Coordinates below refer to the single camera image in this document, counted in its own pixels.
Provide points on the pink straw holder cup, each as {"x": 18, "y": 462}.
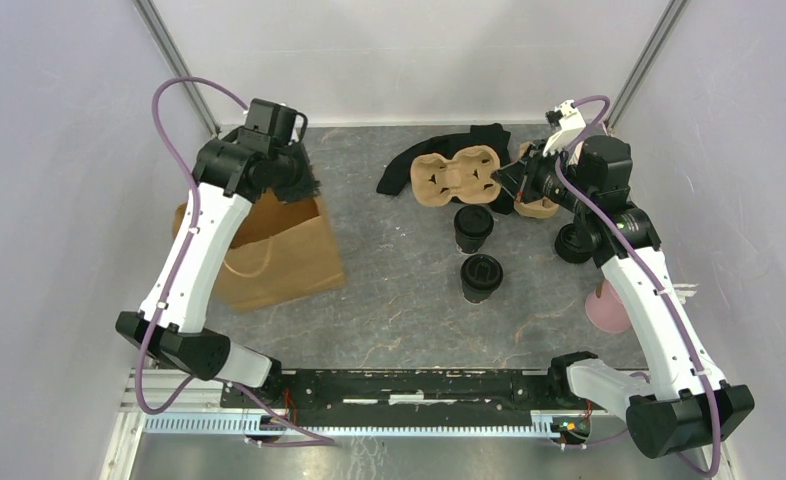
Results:
{"x": 605, "y": 310}

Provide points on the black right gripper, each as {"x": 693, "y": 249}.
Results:
{"x": 520, "y": 177}

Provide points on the black cloth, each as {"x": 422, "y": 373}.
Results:
{"x": 396, "y": 175}

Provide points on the stack of black lids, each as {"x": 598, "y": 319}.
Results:
{"x": 568, "y": 246}

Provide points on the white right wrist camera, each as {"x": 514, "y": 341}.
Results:
{"x": 567, "y": 123}

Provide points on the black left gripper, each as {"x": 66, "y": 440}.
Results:
{"x": 309, "y": 186}

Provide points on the brown paper bag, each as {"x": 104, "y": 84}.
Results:
{"x": 280, "y": 252}

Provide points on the single brown cup carrier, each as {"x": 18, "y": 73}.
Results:
{"x": 467, "y": 176}

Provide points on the brown cardboard cup carrier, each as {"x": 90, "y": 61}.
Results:
{"x": 540, "y": 208}

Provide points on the black paper coffee cup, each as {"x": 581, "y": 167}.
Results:
{"x": 469, "y": 241}
{"x": 477, "y": 294}

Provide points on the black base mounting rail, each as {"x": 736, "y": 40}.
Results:
{"x": 419, "y": 397}

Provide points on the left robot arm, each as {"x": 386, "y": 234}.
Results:
{"x": 265, "y": 154}

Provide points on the black cup lid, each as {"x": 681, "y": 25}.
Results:
{"x": 474, "y": 221}
{"x": 482, "y": 272}

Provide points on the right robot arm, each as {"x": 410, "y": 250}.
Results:
{"x": 688, "y": 402}

